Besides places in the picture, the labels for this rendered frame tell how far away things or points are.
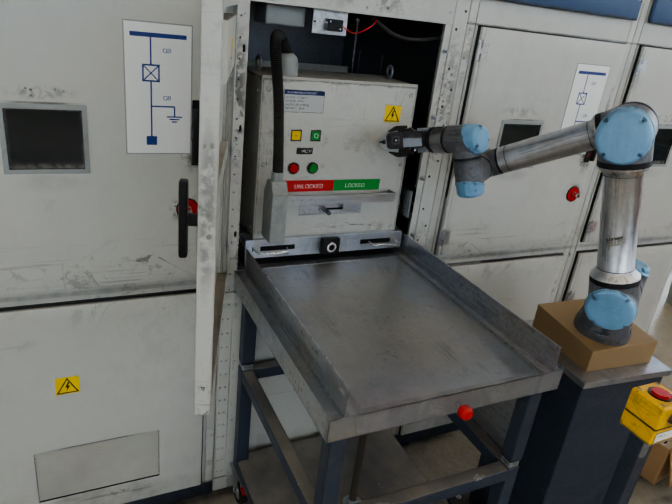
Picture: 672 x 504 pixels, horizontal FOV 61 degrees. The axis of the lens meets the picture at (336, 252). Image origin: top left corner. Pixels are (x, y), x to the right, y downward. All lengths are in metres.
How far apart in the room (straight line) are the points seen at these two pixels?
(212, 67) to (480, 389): 0.87
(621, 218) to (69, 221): 1.32
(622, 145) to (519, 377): 0.57
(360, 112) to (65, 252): 0.89
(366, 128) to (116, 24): 0.74
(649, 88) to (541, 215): 0.59
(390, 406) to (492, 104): 1.06
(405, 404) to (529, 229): 1.13
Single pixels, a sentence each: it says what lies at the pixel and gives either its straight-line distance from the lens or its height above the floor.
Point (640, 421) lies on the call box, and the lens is 1.43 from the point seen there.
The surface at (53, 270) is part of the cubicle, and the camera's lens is 1.58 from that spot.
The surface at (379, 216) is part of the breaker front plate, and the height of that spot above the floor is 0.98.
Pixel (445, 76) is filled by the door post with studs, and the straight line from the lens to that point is 1.80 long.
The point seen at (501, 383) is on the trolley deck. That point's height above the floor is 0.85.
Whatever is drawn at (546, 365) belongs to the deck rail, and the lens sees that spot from 1.48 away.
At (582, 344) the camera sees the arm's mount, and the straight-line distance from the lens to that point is 1.71.
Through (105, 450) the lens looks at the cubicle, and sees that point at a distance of 1.92.
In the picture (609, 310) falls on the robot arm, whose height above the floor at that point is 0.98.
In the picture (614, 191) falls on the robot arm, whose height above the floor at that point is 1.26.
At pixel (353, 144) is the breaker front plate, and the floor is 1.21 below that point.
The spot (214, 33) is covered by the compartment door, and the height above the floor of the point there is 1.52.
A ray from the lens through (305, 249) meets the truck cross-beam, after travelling 1.77.
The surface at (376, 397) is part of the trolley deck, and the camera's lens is 1.23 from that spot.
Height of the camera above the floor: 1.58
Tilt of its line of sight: 23 degrees down
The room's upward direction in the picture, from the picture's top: 7 degrees clockwise
